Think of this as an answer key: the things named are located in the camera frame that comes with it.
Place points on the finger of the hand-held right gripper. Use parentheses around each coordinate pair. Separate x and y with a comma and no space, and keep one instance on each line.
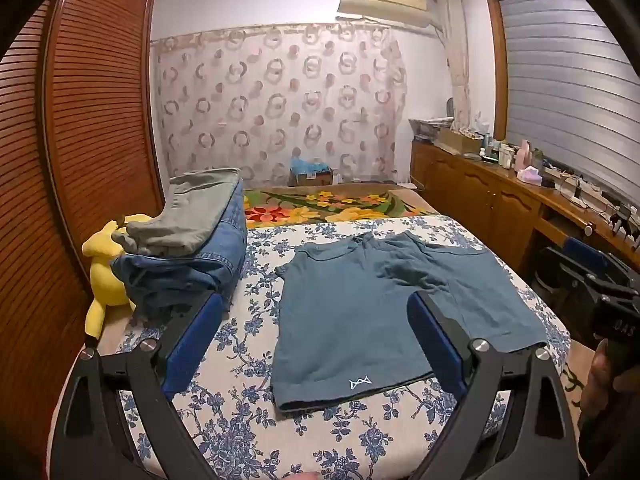
(570,272)
(582,247)

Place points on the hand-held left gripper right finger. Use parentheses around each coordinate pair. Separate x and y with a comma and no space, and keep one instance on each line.
(434,340)

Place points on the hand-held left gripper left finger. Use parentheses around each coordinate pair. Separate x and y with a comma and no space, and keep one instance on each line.
(195,340)

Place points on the teal short pants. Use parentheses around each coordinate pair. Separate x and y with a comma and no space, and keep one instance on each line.
(350,320)

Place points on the folded grey pants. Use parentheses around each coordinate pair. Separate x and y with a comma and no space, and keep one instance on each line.
(190,210)

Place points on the person's right hand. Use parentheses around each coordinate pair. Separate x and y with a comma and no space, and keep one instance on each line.
(597,380)

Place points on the blue floral bedsheet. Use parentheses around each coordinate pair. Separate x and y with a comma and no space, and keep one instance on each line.
(240,360)

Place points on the white power strip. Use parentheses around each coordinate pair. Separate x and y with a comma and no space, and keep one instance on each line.
(575,182)

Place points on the folded blue jeans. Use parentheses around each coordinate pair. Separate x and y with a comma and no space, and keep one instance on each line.
(220,260)

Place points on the pink tissue box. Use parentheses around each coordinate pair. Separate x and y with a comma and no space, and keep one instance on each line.
(529,176)

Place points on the pink bottle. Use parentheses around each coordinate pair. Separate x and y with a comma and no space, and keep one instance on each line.
(525,155)

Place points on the yellow plush toy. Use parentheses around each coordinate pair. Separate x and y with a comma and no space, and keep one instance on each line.
(102,280)

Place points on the wooden sideboard cabinet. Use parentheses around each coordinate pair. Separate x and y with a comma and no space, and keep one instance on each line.
(480,195)

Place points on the flat cardboard box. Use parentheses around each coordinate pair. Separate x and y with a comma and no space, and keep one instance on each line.
(457,142)

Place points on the grey window blind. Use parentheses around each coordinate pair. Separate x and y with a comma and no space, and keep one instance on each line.
(565,85)

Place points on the colourful flowered blanket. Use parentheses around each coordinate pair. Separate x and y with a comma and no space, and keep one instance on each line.
(320,205)

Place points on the small cardboard box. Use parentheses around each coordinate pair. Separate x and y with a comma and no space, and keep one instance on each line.
(320,180)

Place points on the blue plastic bag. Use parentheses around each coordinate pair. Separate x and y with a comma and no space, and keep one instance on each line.
(307,165)

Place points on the wrapped air conditioner pipe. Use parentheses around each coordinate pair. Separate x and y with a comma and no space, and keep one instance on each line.
(457,60)

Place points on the circle patterned curtain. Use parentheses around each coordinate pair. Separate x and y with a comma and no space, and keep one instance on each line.
(280,110)

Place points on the wooden louvered wardrobe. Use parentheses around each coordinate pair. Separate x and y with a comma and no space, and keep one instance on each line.
(100,110)

